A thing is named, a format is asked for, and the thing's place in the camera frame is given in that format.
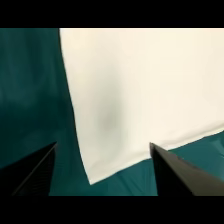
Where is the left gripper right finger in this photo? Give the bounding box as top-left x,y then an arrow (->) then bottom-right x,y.
148,142 -> 224,197

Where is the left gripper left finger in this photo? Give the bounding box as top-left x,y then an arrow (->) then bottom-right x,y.
0,141 -> 58,197

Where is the white T-shirt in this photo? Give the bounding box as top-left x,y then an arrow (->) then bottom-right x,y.
59,28 -> 224,186

